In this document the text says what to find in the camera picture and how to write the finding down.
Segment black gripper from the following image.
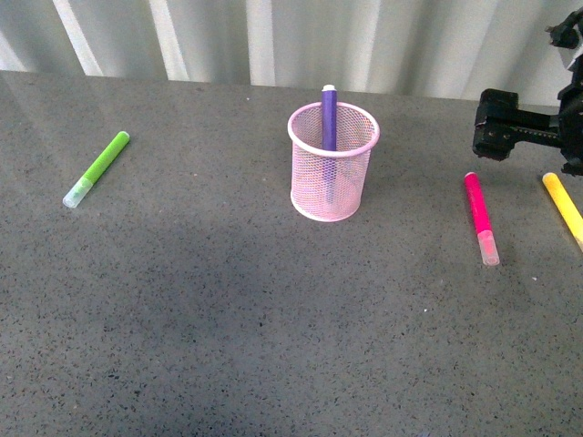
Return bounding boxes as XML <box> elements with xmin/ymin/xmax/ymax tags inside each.
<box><xmin>472</xmin><ymin>88</ymin><xmax>559</xmax><ymax>161</ymax></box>

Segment pink highlighter pen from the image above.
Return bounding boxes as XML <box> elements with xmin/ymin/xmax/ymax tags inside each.
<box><xmin>464</xmin><ymin>172</ymin><xmax>500</xmax><ymax>266</ymax></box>

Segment purple highlighter pen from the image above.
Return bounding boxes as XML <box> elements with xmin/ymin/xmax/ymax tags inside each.
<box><xmin>321</xmin><ymin>84</ymin><xmax>337</xmax><ymax>203</ymax></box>

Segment pink mesh pen cup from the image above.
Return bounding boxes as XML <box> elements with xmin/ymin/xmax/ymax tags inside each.
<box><xmin>287</xmin><ymin>102</ymin><xmax>381</xmax><ymax>222</ymax></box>

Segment yellow highlighter pen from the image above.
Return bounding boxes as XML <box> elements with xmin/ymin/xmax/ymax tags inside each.
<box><xmin>542</xmin><ymin>172</ymin><xmax>582</xmax><ymax>249</ymax></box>

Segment green highlighter pen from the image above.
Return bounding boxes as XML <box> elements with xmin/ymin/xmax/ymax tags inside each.
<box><xmin>62</xmin><ymin>131</ymin><xmax>130</xmax><ymax>208</ymax></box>

